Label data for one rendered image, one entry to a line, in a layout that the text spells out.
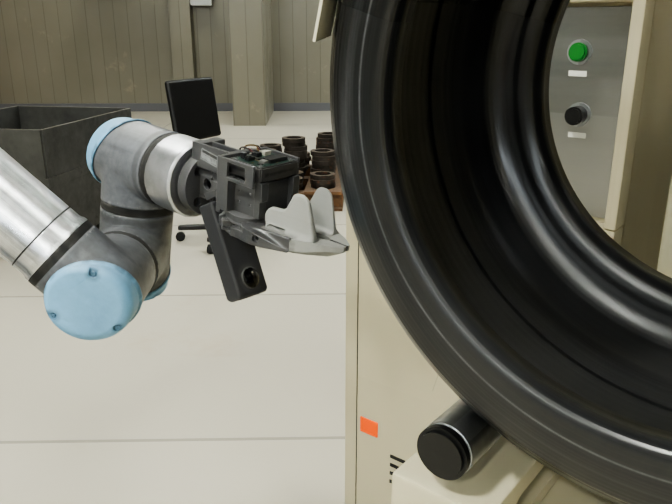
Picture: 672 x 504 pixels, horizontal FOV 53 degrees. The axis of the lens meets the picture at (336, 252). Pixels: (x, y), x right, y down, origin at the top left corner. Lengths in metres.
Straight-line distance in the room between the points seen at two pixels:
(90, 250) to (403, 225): 0.38
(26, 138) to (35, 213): 3.05
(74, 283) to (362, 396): 0.95
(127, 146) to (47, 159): 2.96
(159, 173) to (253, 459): 1.44
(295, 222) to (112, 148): 0.27
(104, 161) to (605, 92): 0.78
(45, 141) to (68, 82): 7.44
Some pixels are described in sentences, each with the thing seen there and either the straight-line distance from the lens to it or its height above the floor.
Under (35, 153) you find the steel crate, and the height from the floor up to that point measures 0.61.
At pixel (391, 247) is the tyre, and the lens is 0.49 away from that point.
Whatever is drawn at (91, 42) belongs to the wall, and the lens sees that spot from 11.04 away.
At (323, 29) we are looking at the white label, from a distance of 0.52.
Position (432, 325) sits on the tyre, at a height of 1.01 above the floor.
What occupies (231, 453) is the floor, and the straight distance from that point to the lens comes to 2.15.
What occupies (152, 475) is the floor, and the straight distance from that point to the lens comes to 2.10.
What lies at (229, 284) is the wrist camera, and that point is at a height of 0.94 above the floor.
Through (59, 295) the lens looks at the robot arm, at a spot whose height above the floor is 0.95.
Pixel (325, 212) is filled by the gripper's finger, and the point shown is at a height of 1.03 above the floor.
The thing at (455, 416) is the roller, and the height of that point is 0.92.
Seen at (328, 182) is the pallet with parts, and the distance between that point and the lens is 4.74.
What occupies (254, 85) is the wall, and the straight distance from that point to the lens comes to 8.95.
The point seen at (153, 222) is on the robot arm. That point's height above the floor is 0.99.
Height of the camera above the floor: 1.21
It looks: 18 degrees down
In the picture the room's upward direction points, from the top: straight up
